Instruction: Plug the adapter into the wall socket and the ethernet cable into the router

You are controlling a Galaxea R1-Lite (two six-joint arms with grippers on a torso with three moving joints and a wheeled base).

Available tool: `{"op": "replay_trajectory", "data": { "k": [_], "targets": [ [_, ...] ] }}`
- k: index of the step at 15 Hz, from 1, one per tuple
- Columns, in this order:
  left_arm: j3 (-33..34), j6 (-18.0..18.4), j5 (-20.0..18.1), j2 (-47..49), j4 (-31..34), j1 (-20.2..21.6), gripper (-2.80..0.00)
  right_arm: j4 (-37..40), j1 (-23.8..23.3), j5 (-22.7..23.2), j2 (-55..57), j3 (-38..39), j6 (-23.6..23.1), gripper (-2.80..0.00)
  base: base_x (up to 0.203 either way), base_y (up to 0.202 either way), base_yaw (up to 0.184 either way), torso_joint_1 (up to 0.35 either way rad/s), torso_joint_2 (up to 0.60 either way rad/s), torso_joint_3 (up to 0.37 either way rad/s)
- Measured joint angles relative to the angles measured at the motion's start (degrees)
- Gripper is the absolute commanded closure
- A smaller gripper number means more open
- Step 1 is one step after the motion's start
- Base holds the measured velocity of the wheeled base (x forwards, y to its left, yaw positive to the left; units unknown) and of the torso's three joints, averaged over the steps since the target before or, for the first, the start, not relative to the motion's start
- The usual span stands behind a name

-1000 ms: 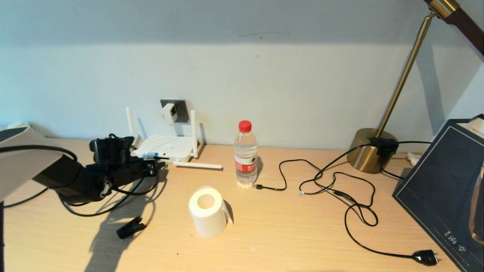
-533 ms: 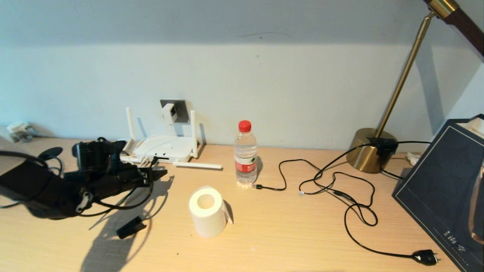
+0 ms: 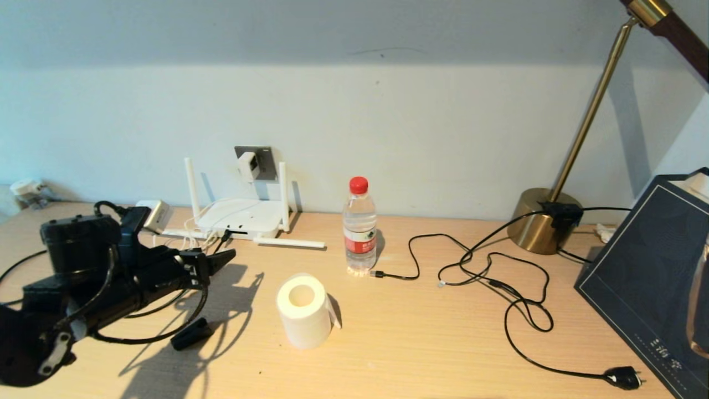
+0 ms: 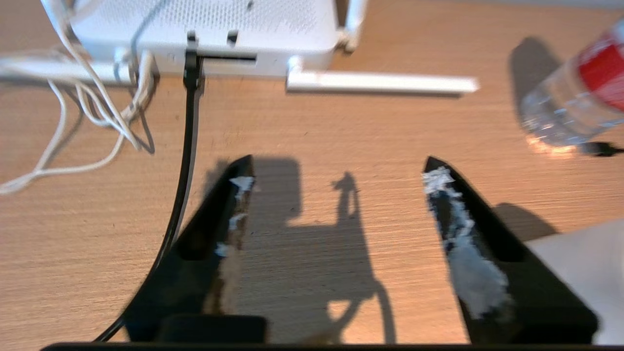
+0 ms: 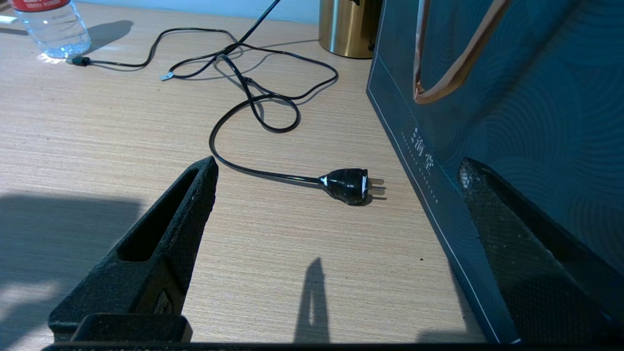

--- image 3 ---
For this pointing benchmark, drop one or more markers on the brass desk lamp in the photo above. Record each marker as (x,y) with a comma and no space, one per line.
(534,227)

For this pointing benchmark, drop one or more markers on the white power adapter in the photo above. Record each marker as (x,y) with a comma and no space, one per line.
(248,165)

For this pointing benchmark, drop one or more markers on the black plastic clip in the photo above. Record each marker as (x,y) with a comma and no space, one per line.
(191,335)

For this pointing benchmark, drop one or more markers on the water bottle red cap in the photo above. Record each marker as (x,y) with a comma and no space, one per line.
(360,244)

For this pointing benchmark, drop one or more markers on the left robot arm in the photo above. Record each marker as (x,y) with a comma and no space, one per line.
(77,244)

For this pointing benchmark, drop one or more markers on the white router with antennas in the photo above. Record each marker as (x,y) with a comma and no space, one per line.
(243,216)

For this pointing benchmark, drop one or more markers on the small white connector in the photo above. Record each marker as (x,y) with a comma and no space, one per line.
(605,233)

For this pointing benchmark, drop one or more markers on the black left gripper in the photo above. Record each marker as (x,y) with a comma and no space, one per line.
(177,271)

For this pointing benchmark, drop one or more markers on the white toilet paper roll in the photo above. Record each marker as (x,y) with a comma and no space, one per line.
(304,327)

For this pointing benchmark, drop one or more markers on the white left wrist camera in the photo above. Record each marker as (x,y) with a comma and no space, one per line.
(158,213)

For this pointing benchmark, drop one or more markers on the black adapter on lamp base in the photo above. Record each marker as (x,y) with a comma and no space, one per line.
(562,213)

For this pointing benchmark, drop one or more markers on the grey wall socket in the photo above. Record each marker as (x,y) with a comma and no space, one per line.
(268,165)

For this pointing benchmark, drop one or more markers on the dark blue gift bag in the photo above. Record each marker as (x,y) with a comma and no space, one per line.
(637,277)

